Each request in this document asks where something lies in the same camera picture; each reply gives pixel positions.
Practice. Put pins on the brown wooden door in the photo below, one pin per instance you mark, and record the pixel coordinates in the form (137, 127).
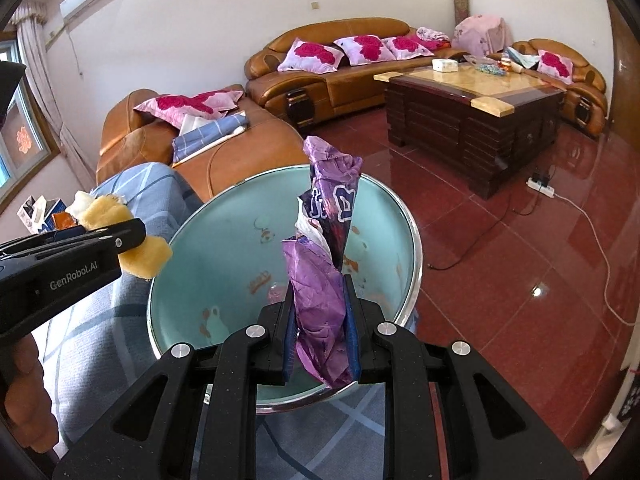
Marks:
(625, 70)

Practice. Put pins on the yellow fluffy sponge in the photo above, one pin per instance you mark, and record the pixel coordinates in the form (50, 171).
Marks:
(107, 210)

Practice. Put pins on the pink cloth cover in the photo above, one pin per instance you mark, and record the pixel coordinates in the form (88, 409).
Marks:
(482, 35)

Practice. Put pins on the mint green metal bin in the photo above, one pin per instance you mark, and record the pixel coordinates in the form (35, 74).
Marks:
(225, 240)

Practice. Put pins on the blue drink carton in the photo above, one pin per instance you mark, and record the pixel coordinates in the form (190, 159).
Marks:
(57, 215)

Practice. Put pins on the dark wooden coffee table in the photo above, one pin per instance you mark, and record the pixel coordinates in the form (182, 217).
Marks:
(460, 130)

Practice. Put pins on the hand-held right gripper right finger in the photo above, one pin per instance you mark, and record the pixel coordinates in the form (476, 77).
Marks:
(352, 340)

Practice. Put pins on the white milk carton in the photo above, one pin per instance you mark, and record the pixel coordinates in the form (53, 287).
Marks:
(31, 212)

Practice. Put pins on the small brown leather sofa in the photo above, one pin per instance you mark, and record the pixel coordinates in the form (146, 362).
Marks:
(585, 85)

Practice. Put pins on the white tissue box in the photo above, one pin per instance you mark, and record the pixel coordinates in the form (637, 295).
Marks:
(445, 65)

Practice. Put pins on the light blue cloth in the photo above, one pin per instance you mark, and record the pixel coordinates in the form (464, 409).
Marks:
(522, 57)

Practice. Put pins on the long brown leather sofa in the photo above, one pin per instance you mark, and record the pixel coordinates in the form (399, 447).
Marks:
(330, 90)

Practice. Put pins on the pink floral blanket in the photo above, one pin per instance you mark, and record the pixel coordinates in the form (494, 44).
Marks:
(432, 36)

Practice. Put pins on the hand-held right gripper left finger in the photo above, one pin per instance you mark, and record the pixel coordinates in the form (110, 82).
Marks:
(288, 340)

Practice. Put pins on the pile of wrapped candies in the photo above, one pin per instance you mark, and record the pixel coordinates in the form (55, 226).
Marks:
(487, 69)

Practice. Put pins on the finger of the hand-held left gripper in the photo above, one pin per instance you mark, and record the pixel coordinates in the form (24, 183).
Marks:
(125, 240)

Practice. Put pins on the folded blue checked sheet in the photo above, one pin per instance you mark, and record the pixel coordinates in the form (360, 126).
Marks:
(210, 135)

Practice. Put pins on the large purple snack wrapper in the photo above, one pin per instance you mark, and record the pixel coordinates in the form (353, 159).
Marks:
(320, 300)

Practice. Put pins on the red paper window decoration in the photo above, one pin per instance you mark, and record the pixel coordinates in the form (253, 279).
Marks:
(24, 140)

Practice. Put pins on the window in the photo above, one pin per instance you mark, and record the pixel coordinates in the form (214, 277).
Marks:
(20, 110)

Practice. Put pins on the rolled brown mat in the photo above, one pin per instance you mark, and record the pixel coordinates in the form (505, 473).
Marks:
(461, 5)

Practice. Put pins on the brown leather armchair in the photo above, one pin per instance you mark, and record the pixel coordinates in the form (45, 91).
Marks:
(150, 155)

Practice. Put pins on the pink floral pillow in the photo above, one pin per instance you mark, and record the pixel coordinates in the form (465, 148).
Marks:
(310, 55)
(555, 65)
(407, 46)
(190, 105)
(362, 50)

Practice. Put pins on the pink curtain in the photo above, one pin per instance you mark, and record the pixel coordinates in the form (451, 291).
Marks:
(50, 90)

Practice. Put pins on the white power strip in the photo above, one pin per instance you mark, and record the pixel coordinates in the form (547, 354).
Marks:
(541, 185)

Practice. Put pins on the white folded cloth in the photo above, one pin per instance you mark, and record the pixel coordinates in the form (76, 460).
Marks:
(192, 124)

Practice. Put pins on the person's left hand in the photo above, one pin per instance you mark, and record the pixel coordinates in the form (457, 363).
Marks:
(30, 390)

